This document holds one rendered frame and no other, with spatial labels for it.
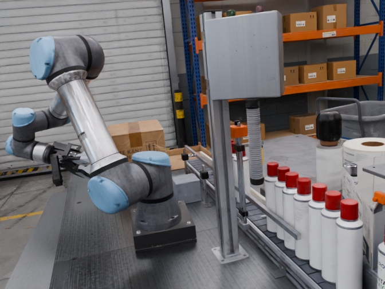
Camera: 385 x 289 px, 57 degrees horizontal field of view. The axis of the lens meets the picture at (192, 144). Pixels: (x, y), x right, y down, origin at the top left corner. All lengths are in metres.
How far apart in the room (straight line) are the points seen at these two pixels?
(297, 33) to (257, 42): 4.31
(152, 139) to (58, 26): 3.98
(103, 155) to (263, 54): 0.50
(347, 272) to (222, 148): 0.41
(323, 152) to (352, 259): 0.52
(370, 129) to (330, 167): 2.06
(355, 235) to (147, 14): 4.82
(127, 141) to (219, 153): 0.62
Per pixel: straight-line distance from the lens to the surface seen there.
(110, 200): 0.99
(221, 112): 0.95
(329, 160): 1.26
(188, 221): 1.16
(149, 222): 1.13
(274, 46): 0.85
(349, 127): 3.40
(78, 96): 1.06
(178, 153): 2.20
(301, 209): 0.90
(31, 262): 1.26
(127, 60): 5.27
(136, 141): 1.50
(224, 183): 0.99
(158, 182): 1.08
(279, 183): 0.99
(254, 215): 1.20
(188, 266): 1.06
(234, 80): 0.87
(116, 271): 1.09
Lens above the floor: 1.39
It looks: 13 degrees down
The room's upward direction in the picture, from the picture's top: 6 degrees counter-clockwise
